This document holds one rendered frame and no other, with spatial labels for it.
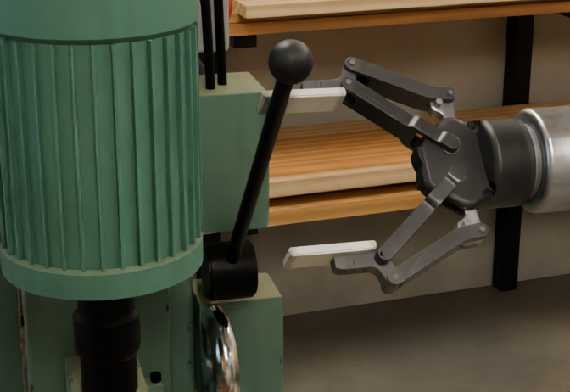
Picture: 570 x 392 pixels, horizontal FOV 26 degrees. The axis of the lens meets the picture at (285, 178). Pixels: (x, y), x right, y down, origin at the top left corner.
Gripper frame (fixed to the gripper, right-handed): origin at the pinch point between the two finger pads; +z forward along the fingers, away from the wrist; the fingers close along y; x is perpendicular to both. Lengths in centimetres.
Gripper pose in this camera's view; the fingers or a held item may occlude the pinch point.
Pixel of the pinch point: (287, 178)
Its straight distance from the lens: 99.3
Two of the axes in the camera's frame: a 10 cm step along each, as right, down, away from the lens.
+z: -9.7, 0.7, -2.3
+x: 1.8, -4.1, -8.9
